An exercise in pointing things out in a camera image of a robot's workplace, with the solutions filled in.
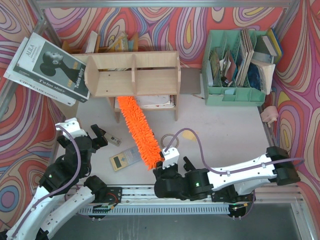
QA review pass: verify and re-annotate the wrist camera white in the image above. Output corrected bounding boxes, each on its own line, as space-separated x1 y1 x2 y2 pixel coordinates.
55 117 88 140
161 147 180 170

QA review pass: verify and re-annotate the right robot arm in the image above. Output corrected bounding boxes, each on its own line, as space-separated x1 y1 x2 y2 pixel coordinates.
153 146 301 203

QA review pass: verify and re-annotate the blue yellow book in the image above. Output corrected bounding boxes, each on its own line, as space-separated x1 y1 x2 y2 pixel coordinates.
254 28 283 64

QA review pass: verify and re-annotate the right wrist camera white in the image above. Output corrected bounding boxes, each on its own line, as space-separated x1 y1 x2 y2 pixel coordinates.
161 147 180 170

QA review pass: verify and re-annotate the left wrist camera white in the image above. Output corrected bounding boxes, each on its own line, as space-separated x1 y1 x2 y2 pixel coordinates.
55 117 88 140

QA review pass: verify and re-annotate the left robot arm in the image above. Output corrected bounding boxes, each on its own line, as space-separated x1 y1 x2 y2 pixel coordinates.
0 120 108 240

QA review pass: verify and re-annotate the wooden bookshelf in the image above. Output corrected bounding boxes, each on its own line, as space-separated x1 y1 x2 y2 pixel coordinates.
74 51 181 123

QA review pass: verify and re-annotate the open book beside organizer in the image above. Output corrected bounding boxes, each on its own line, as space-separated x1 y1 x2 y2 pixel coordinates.
247 59 276 95

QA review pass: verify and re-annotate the green desk organizer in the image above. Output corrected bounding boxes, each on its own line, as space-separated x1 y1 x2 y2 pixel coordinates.
201 30 266 107

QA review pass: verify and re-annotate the black plastic clip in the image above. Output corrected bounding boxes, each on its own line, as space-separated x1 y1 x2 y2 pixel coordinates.
183 156 196 172

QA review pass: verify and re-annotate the tape ring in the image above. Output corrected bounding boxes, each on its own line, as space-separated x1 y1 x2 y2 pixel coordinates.
160 133 180 148

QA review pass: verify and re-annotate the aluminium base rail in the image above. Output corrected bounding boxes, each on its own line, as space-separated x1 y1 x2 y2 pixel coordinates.
120 183 305 206

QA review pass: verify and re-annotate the spiral notebook on lower shelf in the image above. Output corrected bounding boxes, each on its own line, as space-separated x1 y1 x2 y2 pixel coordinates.
114 95 175 109

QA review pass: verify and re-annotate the yellow sticky note pad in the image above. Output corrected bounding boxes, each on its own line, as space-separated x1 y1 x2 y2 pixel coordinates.
182 130 197 142

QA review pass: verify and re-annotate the grey brown mat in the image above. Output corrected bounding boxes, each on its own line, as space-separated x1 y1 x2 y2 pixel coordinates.
180 67 201 95

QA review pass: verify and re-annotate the black and white stapler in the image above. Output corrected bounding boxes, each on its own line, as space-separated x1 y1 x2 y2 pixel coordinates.
104 132 122 147

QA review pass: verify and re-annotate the Twins story magazine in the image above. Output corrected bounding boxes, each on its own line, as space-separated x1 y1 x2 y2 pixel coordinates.
13 32 90 103

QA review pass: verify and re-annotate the orange microfiber duster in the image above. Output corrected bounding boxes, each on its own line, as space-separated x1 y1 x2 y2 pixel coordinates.
117 96 162 170

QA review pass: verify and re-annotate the grey pocket calculator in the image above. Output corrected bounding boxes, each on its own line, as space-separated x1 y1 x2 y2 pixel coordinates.
109 146 142 172

